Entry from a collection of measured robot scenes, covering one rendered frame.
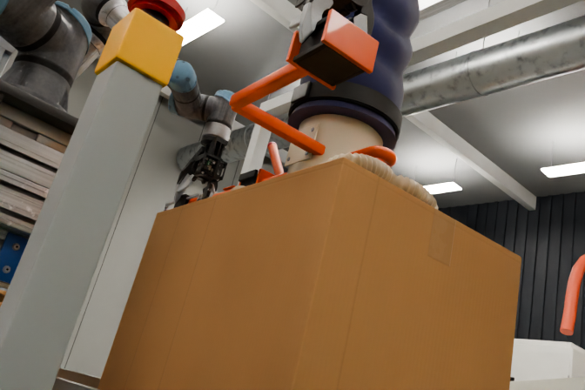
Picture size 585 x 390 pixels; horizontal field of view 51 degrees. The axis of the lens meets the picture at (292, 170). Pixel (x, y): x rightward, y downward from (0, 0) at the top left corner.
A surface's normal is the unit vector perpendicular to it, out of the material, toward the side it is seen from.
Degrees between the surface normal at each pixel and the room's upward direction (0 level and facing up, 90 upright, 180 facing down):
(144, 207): 90
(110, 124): 90
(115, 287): 90
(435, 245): 90
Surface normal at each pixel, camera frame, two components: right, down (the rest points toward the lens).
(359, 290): 0.59, -0.18
